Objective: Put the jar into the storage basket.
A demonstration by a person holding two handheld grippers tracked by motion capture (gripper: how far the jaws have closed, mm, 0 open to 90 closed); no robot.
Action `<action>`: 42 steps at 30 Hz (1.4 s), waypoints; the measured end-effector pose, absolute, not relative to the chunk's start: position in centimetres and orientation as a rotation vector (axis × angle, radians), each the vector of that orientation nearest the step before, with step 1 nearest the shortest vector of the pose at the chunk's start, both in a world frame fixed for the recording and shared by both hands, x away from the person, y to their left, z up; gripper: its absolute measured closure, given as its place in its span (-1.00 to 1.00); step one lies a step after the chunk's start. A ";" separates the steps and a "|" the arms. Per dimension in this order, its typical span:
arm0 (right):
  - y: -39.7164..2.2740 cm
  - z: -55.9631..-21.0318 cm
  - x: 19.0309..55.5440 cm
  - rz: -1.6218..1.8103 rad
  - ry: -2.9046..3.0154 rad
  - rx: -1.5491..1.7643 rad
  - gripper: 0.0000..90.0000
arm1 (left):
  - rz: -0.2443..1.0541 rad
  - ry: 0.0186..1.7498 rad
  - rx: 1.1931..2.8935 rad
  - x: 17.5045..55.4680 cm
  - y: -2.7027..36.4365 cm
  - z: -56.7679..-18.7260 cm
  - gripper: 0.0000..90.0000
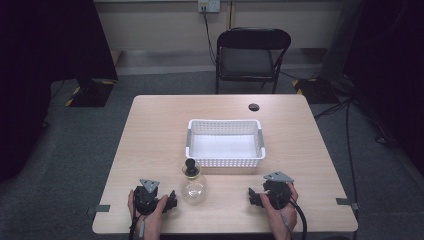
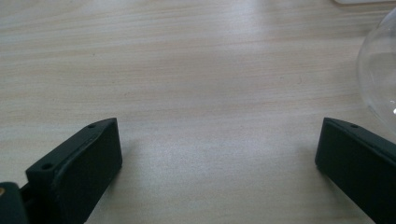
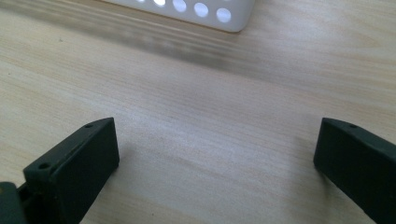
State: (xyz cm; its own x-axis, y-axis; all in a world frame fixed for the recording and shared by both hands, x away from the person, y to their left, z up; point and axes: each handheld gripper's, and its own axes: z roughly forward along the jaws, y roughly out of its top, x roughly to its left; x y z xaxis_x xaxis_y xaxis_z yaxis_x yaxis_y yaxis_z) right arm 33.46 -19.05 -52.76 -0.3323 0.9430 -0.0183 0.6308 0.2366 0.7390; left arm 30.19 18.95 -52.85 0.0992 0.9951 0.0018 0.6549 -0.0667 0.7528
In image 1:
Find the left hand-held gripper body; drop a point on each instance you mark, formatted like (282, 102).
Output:
(145, 197)

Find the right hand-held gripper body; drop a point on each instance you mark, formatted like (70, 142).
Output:
(277, 191)

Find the clear glass bottle black stopper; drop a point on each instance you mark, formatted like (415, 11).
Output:
(193, 186)

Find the white plastic basket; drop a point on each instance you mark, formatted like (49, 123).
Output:
(225, 143)

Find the person's left hand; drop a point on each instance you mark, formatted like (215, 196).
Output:
(151, 218)

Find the person's right hand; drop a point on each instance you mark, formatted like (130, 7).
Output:
(281, 216)

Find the grey tape strip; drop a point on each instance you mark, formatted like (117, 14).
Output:
(98, 209)
(347, 202)

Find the black stand base striped tape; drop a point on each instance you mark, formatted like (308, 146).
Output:
(90, 92)
(315, 90)

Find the black folding chair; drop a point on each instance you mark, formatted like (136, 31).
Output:
(250, 56)

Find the dark curtain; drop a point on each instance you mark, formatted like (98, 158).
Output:
(386, 66)
(46, 66)

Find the wall power outlet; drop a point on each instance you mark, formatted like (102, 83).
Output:
(209, 6)

